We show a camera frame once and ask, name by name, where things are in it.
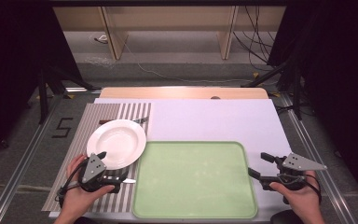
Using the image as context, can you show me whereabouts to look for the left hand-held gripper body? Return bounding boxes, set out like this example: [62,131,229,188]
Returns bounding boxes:
[78,152,108,193]

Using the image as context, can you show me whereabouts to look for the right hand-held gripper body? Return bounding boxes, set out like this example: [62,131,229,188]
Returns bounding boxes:
[274,152,328,191]

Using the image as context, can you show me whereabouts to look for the silver table knife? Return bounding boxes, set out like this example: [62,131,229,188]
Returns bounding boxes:
[103,175,137,185]

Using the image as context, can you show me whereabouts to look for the white plate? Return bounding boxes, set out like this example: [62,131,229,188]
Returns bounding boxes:
[86,119,147,171]

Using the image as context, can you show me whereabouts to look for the person's left hand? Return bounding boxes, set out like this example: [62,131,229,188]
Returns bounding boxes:
[60,154,117,219]

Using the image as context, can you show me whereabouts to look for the person's right hand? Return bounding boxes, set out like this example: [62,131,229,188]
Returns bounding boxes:
[268,172,323,217]

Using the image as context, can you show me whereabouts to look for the striped placemat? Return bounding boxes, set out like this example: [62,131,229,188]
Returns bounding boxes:
[41,102,152,214]

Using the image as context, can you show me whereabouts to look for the white table sheet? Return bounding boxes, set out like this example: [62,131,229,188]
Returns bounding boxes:
[48,97,293,218]

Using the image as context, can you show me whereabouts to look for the light green tray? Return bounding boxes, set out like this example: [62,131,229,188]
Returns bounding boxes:
[131,140,258,219]

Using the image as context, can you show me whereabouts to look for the black metal stand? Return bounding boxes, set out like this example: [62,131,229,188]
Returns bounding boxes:
[36,65,103,126]
[241,57,304,121]

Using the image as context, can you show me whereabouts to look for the light wooden table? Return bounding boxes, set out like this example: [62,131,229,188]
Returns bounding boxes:
[99,86,269,101]

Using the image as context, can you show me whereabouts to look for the dark curtain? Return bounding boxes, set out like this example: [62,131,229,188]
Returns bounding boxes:
[0,0,83,166]
[266,0,358,200]

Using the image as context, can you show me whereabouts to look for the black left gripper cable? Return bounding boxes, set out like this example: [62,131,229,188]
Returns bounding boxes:
[55,159,90,209]

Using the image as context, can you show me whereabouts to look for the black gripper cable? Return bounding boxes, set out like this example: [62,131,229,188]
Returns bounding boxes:
[55,159,90,209]
[304,173,324,204]

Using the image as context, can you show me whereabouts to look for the aluminium floor rail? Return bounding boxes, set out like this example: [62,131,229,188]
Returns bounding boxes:
[280,92,358,224]
[0,92,63,224]

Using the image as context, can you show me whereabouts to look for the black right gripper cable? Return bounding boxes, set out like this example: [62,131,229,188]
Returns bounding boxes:
[304,173,324,204]

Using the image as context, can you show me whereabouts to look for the brown handled cutlery piece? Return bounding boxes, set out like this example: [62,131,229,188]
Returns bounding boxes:
[98,116,150,125]

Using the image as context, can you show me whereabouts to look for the black hanging cables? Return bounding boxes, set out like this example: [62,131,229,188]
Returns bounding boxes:
[232,5,277,72]

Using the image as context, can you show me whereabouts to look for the light wooden furniture frame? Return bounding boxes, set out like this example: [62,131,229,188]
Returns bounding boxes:
[51,5,287,61]

